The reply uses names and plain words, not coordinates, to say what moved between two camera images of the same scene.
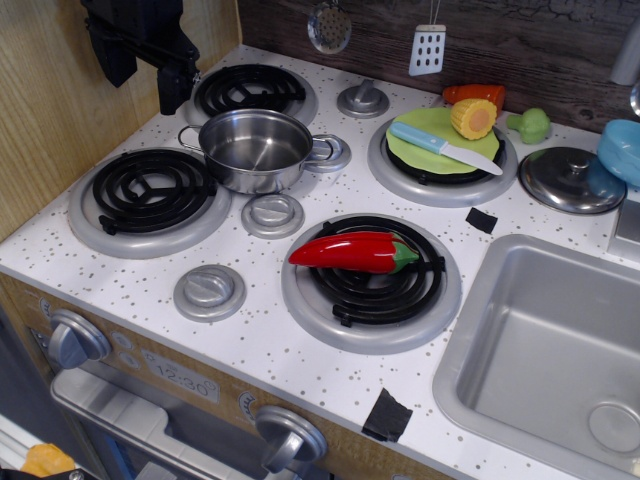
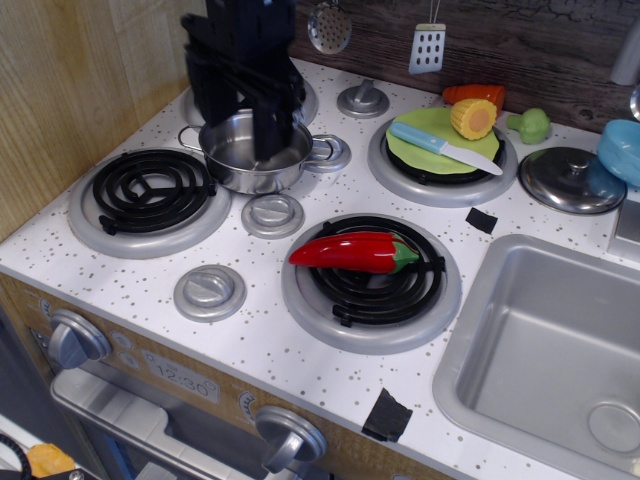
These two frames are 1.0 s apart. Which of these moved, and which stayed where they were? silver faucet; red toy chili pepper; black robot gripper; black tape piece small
Moved: black robot gripper
Stayed: black tape piece small; red toy chili pepper; silver faucet
